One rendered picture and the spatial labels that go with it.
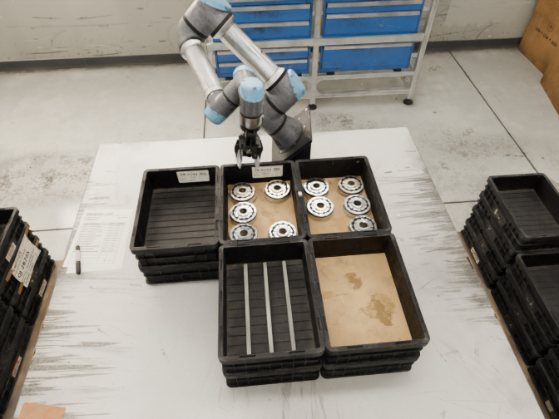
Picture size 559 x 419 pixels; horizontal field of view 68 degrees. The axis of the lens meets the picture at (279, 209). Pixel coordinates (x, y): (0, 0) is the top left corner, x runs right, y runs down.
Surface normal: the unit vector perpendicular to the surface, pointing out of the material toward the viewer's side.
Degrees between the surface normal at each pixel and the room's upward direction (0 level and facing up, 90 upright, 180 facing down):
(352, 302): 0
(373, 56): 90
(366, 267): 0
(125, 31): 90
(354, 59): 90
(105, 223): 0
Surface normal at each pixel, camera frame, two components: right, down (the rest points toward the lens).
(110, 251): 0.00, -0.66
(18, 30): 0.08, 0.75
